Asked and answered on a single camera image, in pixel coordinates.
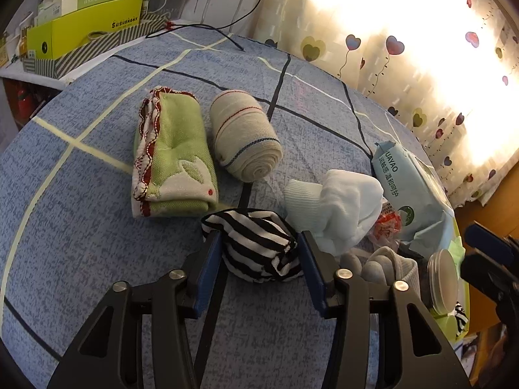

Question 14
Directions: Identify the wet wipes pack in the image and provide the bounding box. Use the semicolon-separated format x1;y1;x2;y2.
371;141;457;258

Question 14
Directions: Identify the red candy wrapper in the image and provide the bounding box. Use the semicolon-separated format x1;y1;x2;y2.
371;205;403;248

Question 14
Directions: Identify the black white striped sock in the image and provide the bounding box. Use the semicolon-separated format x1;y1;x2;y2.
201;208;303;283
452;302;469;339

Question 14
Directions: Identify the striped cardboard box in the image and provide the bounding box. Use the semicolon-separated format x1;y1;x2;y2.
22;12;171;79

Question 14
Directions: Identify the white knit sock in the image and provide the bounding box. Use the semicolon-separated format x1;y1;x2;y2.
284;169;385;252

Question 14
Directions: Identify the lime green cardboard box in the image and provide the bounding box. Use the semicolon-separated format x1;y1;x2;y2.
26;0;144;61

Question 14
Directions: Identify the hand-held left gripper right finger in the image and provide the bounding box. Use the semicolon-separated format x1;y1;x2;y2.
298;230;471;389

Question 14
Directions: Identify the beige striped sock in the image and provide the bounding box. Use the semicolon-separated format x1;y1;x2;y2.
210;90;283;182

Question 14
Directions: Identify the green shallow box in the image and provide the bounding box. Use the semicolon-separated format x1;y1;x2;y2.
430;219;473;339

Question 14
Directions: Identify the clear plastic jar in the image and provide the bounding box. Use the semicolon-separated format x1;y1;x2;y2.
426;249;461;314

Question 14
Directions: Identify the green rabbit towel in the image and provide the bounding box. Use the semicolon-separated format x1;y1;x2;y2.
130;86;220;218

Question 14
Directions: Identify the brown wooden cabinet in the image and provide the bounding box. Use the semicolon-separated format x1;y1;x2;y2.
454;142;519;333

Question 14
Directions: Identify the heart print curtain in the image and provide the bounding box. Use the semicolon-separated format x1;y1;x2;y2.
243;0;519;207

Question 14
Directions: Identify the grey knit cloth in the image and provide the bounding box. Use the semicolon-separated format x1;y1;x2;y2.
340;246;419;296

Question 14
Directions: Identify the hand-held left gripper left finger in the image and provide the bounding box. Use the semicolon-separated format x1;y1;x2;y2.
46;231;223;389

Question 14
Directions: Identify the white shelf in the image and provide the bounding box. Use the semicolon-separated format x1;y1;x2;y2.
0;61;74;90

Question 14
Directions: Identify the black cable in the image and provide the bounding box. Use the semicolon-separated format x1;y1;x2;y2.
146;0;280;51

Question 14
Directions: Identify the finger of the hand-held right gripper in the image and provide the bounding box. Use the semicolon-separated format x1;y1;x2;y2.
459;251;519;304
463;221;519;254

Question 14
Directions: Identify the row of small bottles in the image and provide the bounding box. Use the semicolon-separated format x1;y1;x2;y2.
0;12;33;69

